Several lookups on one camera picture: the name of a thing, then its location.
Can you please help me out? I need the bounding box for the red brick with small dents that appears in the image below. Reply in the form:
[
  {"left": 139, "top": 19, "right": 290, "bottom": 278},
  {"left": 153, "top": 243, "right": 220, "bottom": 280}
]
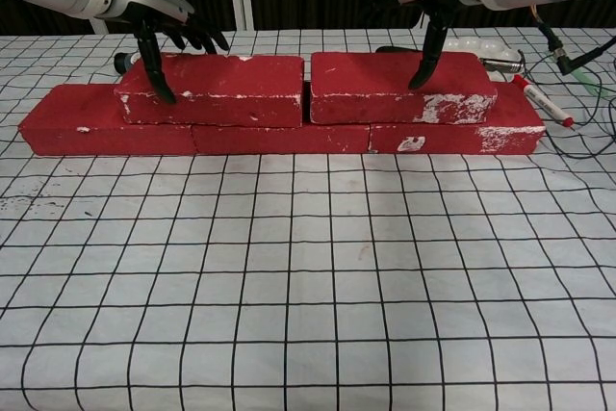
[{"left": 114, "top": 53, "right": 305, "bottom": 129}]

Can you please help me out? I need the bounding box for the red brick with chipped corner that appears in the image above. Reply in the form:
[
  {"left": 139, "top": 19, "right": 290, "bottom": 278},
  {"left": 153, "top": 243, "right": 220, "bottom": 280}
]
[{"left": 310, "top": 51, "right": 500, "bottom": 126}]

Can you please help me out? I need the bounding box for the dark ink bottle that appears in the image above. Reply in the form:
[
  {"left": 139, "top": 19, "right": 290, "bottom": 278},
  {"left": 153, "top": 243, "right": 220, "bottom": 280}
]
[{"left": 114, "top": 51, "right": 141, "bottom": 76}]

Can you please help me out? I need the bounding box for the white paint palette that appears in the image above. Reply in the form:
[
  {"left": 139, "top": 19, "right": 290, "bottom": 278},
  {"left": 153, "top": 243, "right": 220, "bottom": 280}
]
[{"left": 442, "top": 38, "right": 521, "bottom": 76}]

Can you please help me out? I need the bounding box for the silver metal pen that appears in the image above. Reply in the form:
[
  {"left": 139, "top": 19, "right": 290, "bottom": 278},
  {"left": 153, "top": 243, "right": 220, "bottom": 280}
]
[{"left": 480, "top": 57, "right": 529, "bottom": 73}]

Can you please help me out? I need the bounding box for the red base brick white patch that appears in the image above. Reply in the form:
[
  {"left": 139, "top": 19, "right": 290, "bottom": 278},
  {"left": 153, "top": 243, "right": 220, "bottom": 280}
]
[{"left": 368, "top": 78, "right": 548, "bottom": 155}]

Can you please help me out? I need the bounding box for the red capped white marker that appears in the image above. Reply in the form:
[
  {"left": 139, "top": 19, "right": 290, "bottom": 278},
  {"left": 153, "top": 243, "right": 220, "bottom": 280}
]
[{"left": 512, "top": 73, "right": 575, "bottom": 129}]

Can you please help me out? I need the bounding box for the green plastic comb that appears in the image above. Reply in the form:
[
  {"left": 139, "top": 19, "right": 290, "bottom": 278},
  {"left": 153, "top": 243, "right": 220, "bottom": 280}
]
[{"left": 548, "top": 47, "right": 598, "bottom": 98}]

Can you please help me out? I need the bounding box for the white black checkered tablecloth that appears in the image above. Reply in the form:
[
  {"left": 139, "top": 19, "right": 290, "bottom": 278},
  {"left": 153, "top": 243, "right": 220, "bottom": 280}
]
[{"left": 0, "top": 28, "right": 616, "bottom": 411}]

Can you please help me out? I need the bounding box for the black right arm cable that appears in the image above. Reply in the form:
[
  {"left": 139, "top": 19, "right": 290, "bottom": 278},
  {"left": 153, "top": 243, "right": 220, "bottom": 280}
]
[{"left": 531, "top": 6, "right": 616, "bottom": 77}]

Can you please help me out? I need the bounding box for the thin black wire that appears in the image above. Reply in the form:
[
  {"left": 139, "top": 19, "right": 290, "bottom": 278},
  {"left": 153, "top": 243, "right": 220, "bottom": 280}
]
[{"left": 524, "top": 44, "right": 616, "bottom": 160}]

